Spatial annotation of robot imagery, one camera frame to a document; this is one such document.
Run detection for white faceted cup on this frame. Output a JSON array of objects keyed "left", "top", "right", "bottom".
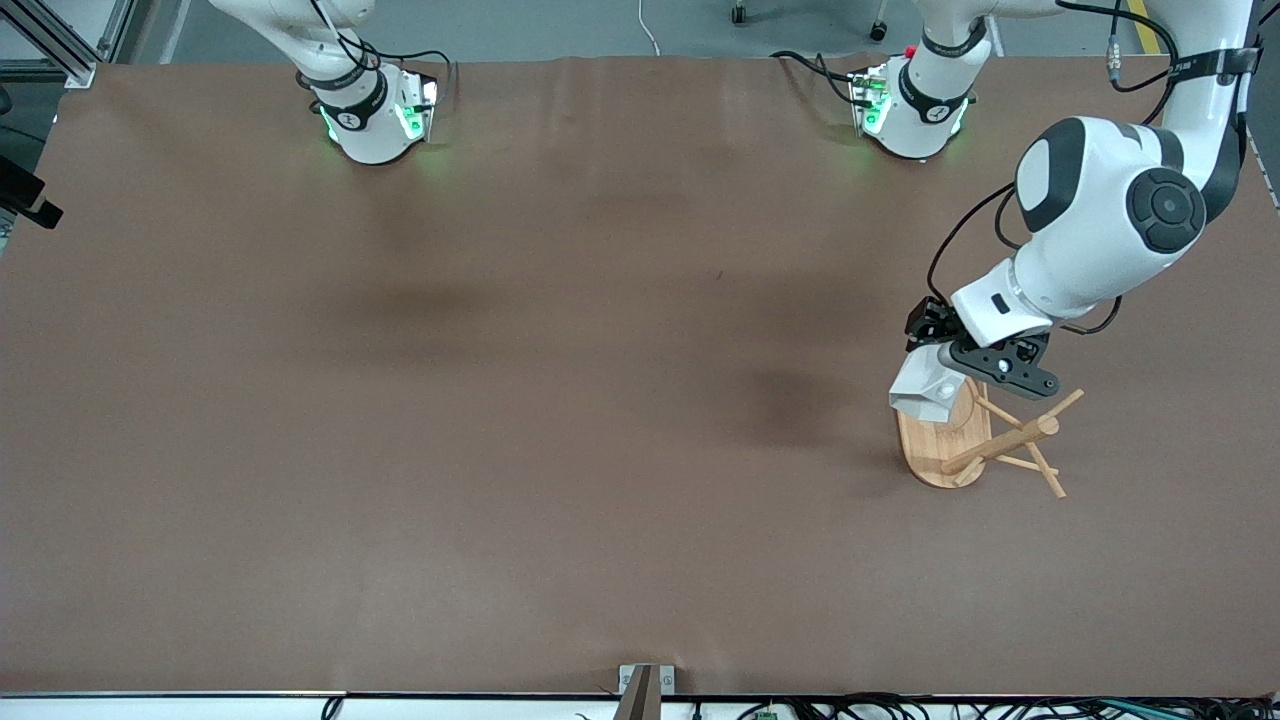
[{"left": 888, "top": 345, "right": 969, "bottom": 424}]

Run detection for wooden cup rack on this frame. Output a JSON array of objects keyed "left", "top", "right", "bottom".
[{"left": 895, "top": 385, "right": 1086, "bottom": 499}]

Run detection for black block with grey end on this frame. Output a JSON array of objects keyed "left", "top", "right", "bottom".
[{"left": 0, "top": 155, "right": 64, "bottom": 230}]

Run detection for black left base cable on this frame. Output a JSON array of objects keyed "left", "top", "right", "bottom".
[{"left": 770, "top": 50, "right": 866, "bottom": 106}]

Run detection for black base cable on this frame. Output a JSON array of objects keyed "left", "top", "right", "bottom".
[
  {"left": 380, "top": 48, "right": 459, "bottom": 97},
  {"left": 770, "top": 50, "right": 866, "bottom": 106}
]

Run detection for metal table edge bracket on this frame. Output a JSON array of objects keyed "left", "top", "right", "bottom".
[{"left": 618, "top": 664, "right": 677, "bottom": 720}]

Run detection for black right base cable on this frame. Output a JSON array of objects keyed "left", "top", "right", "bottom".
[{"left": 380, "top": 48, "right": 459, "bottom": 97}]

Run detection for aluminium frame profile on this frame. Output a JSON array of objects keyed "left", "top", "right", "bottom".
[{"left": 0, "top": 0, "right": 161, "bottom": 89}]

